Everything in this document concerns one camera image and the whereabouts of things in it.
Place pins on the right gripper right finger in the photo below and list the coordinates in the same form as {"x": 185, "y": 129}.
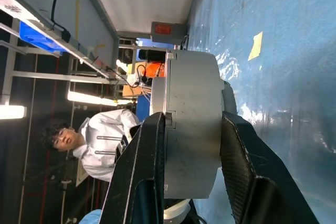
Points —
{"x": 249, "y": 161}

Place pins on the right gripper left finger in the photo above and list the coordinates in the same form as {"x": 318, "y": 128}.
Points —
{"x": 136, "y": 169}

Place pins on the motor stator with copper windings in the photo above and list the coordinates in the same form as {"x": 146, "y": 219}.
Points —
{"x": 194, "y": 103}

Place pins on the person in white shirt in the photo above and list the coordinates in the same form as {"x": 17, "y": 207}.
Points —
{"x": 105, "y": 129}

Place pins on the fluorescent tube light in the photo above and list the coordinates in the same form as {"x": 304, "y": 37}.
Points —
{"x": 11, "y": 112}
{"x": 89, "y": 98}

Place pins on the orange machine housing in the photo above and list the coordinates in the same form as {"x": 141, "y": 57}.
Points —
{"x": 155, "y": 70}

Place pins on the yellow paper note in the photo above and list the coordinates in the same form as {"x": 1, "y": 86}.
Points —
{"x": 256, "y": 47}

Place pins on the blue plastic table sheet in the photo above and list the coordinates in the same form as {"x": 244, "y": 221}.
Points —
{"x": 288, "y": 51}

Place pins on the white metal shelf rack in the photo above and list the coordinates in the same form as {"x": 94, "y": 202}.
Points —
{"x": 39, "y": 75}

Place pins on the grey box with red display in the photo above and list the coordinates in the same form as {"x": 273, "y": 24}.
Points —
{"x": 168, "y": 30}

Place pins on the yellow rod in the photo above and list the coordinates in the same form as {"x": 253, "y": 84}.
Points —
{"x": 77, "y": 16}

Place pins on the blue plastic bin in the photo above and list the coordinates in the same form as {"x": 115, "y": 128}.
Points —
{"x": 34, "y": 37}

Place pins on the grey aluminium frame beam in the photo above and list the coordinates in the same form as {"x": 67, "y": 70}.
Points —
{"x": 102, "y": 11}

